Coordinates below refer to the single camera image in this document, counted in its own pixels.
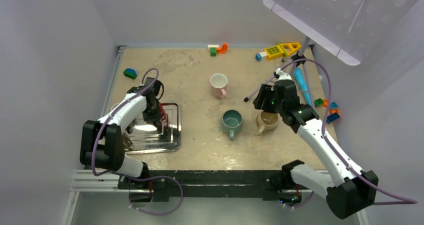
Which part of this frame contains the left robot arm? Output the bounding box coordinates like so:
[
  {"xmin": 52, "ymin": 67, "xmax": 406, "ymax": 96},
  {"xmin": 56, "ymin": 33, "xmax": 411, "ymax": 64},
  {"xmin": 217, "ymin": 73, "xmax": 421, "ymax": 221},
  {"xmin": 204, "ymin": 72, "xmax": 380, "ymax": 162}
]
[{"xmin": 79, "ymin": 77, "xmax": 165, "ymax": 190}]

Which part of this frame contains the pink mug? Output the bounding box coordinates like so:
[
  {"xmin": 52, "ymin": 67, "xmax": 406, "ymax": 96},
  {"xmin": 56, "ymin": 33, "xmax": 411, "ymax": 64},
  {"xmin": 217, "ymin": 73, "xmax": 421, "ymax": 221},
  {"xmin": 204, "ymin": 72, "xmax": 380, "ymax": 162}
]
[{"xmin": 209, "ymin": 73, "xmax": 228, "ymax": 99}]

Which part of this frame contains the teal speckled mug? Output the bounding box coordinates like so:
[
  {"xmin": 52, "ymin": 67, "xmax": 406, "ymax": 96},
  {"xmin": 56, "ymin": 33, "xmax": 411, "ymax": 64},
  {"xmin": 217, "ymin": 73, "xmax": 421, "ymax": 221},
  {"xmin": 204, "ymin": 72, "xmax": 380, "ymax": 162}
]
[{"xmin": 220, "ymin": 109, "xmax": 244, "ymax": 141}]

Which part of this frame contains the metal tray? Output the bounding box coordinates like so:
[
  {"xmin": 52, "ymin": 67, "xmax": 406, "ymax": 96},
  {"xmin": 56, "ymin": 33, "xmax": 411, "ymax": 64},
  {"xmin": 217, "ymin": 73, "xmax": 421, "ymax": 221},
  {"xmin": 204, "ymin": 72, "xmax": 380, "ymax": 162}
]
[{"xmin": 122, "ymin": 101, "xmax": 181, "ymax": 155}]

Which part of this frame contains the small green cube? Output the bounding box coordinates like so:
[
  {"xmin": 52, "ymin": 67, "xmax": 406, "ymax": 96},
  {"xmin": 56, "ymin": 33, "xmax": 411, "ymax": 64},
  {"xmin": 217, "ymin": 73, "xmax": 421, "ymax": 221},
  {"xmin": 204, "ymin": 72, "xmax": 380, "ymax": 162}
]
[{"xmin": 209, "ymin": 47, "xmax": 217, "ymax": 57}]

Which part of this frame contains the red mug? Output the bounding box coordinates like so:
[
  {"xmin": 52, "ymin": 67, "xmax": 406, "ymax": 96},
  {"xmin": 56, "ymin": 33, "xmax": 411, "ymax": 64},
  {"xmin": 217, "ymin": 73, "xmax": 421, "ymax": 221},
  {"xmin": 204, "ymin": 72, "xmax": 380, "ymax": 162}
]
[{"xmin": 159, "ymin": 103, "xmax": 168, "ymax": 126}]

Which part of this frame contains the aluminium frame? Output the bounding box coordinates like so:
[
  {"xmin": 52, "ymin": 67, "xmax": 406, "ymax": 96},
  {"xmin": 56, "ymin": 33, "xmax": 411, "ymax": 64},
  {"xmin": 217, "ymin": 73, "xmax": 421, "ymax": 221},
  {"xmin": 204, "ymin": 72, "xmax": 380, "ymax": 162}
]
[{"xmin": 62, "ymin": 170, "xmax": 369, "ymax": 225}]

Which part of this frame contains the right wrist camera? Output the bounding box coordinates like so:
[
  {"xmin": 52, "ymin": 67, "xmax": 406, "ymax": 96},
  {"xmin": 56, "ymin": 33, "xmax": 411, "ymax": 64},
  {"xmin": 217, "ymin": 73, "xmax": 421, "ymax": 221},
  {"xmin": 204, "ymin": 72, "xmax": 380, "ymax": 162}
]
[{"xmin": 274, "ymin": 68, "xmax": 293, "ymax": 82}]

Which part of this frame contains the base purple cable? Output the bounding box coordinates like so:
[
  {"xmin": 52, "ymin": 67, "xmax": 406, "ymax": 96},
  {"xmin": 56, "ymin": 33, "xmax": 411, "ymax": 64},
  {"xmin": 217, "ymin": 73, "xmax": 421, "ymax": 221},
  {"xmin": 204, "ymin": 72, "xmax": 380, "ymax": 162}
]
[{"xmin": 128, "ymin": 176, "xmax": 185, "ymax": 217}]

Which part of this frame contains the light blue cone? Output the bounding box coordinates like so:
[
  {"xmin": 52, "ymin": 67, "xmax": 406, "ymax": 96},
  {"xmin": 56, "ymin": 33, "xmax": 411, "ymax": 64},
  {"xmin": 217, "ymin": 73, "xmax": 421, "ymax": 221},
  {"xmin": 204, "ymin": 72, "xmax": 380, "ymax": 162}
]
[{"xmin": 293, "ymin": 66, "xmax": 312, "ymax": 106}]

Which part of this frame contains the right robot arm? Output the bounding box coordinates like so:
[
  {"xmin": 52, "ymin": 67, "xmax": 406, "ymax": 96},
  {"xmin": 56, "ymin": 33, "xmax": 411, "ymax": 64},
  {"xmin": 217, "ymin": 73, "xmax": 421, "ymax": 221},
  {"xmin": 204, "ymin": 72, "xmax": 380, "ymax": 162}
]
[{"xmin": 253, "ymin": 79, "xmax": 379, "ymax": 219}]

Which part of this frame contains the orange elbow toy piece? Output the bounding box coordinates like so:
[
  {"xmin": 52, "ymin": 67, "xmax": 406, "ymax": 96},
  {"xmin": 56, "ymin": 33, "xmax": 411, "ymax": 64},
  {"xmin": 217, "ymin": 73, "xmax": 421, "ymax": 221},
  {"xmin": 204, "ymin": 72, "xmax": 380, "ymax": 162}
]
[{"xmin": 216, "ymin": 43, "xmax": 228, "ymax": 54}]

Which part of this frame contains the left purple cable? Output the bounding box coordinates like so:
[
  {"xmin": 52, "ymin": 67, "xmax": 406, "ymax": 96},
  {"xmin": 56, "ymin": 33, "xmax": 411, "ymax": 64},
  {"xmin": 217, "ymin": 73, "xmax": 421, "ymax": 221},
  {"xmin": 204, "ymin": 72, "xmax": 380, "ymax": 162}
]
[{"xmin": 91, "ymin": 67, "xmax": 160, "ymax": 177}]

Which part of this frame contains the tripod stand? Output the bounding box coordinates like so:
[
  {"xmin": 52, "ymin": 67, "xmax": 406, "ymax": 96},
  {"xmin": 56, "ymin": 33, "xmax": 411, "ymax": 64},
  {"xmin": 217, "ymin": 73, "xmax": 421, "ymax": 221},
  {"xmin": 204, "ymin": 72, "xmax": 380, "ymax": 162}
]
[{"xmin": 243, "ymin": 36, "xmax": 312, "ymax": 102}]

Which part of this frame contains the orange curved toy piece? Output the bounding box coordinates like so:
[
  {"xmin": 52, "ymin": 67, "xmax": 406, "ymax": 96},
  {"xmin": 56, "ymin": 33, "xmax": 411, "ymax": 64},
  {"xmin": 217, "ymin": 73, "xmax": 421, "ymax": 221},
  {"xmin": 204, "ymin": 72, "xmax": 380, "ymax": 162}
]
[{"xmin": 322, "ymin": 99, "xmax": 339, "ymax": 115}]

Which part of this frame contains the perforated white board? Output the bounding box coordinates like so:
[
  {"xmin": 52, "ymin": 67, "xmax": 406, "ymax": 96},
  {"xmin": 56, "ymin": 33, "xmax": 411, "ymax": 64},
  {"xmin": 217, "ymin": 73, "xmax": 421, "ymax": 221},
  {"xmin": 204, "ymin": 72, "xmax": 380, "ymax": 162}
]
[{"xmin": 263, "ymin": 0, "xmax": 419, "ymax": 66}]

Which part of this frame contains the yellow toy block structure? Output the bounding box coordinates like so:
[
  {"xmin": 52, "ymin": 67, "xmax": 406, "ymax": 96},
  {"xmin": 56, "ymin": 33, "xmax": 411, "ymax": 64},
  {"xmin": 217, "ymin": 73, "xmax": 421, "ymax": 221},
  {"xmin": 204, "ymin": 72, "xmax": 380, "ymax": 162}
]
[{"xmin": 264, "ymin": 42, "xmax": 302, "ymax": 61}]

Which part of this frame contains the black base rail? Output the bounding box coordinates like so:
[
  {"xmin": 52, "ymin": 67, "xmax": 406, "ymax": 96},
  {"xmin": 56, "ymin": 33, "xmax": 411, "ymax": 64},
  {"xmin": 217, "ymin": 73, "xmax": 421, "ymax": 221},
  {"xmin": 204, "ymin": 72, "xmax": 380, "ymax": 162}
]
[{"xmin": 117, "ymin": 170, "xmax": 308, "ymax": 206}]

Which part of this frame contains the brown striped mug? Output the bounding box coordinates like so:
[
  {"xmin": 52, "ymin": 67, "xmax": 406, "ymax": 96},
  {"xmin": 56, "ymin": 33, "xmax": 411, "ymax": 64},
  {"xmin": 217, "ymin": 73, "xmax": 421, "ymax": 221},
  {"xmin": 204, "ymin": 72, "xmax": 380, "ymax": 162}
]
[{"xmin": 122, "ymin": 133, "xmax": 134, "ymax": 151}]

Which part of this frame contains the beige round mug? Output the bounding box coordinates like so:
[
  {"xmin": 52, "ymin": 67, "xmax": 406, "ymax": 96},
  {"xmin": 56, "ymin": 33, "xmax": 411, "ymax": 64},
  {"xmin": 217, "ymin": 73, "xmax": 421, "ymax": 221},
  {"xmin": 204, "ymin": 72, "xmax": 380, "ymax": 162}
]
[{"xmin": 255, "ymin": 111, "xmax": 279, "ymax": 136}]

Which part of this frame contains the blue green toy block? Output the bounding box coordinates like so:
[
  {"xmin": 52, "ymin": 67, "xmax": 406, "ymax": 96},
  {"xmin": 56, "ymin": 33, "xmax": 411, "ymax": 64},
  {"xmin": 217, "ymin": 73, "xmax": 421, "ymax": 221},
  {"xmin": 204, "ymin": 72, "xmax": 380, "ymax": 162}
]
[{"xmin": 123, "ymin": 68, "xmax": 138, "ymax": 80}]

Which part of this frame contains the blue white toy block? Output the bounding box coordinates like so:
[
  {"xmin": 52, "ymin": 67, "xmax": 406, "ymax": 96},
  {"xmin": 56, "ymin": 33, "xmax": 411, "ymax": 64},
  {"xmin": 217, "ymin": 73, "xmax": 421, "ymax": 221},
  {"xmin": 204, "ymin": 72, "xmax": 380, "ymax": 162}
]
[{"xmin": 255, "ymin": 51, "xmax": 268, "ymax": 62}]

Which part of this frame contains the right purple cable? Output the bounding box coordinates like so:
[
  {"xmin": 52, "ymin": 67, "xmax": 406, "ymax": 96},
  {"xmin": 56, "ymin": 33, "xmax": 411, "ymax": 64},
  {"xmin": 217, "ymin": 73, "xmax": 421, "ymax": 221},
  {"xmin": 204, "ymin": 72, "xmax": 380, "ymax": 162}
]
[{"xmin": 281, "ymin": 58, "xmax": 418, "ymax": 206}]

